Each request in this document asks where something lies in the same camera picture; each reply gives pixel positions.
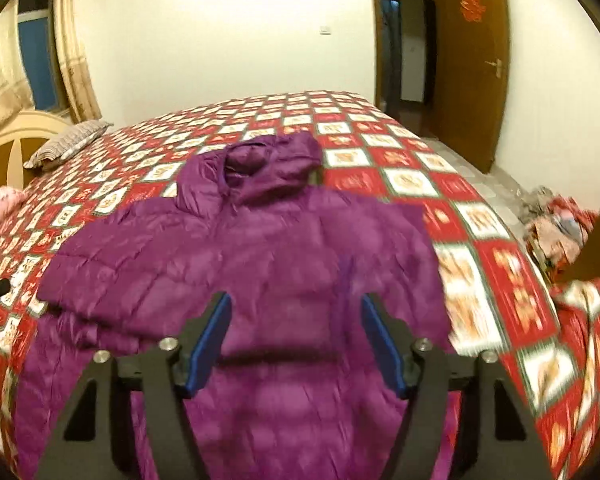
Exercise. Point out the purple down jacket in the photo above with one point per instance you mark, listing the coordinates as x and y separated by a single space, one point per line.
280 240

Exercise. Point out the red printed bed sheet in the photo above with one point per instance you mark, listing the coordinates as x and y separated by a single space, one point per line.
505 285

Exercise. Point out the cream wooden headboard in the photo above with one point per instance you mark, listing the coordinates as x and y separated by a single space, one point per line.
10 145

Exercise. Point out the brown wooden door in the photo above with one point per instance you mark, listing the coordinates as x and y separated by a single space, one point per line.
470 85

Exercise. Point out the sheer cream curtain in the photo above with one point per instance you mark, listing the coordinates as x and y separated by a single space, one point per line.
0 75

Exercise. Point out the window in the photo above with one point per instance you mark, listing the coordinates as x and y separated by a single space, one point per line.
40 55

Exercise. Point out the red paper door decoration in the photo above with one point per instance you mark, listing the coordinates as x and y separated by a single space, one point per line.
471 6

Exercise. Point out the grey striped pillow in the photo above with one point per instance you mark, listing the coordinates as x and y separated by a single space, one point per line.
67 142

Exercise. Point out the beige patterned curtain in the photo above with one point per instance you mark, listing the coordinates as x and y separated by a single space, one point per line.
75 60

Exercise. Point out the pile of clothes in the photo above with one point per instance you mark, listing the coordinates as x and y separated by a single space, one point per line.
555 230

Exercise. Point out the wooden door frame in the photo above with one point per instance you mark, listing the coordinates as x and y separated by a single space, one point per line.
376 35

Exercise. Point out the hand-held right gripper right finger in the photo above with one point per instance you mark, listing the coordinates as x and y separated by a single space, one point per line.
381 345

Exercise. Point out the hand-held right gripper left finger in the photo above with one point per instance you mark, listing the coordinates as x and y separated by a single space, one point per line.
211 345

